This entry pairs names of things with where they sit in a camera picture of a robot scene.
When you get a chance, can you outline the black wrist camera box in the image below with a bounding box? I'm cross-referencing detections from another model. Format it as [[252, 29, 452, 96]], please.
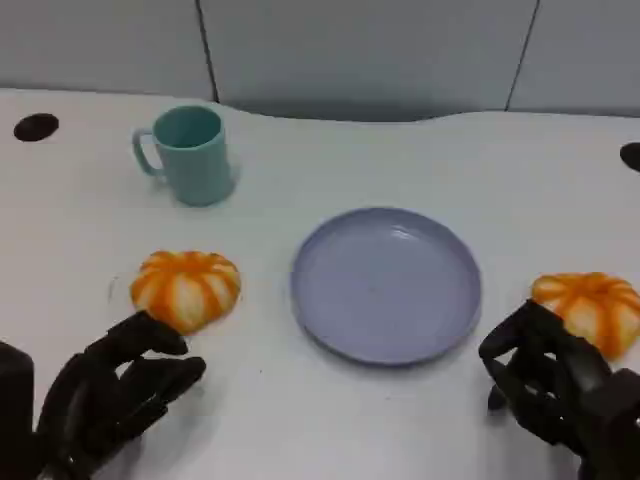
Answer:
[[602, 368, 640, 480], [0, 341, 37, 451]]

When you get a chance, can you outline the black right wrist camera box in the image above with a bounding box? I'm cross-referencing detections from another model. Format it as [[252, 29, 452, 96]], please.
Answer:
[[602, 368, 640, 480]]

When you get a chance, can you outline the pale green mug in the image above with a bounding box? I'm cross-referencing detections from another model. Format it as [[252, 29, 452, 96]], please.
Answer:
[[132, 105, 236, 207]]

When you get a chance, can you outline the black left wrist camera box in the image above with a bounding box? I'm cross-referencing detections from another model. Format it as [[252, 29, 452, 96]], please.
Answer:
[[0, 341, 37, 451]]

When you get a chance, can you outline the lilac plate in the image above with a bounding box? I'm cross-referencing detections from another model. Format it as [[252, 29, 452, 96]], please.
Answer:
[[290, 206, 483, 367]]

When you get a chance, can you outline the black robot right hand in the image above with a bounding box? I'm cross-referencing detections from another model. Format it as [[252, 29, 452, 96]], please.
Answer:
[[478, 299, 614, 480]]

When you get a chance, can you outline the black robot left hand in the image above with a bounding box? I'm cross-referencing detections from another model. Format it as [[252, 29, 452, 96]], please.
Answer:
[[30, 309, 208, 480]]

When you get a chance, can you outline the orange and white bread roll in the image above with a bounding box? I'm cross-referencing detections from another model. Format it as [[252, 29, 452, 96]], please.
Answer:
[[129, 249, 242, 336], [529, 272, 640, 361]]

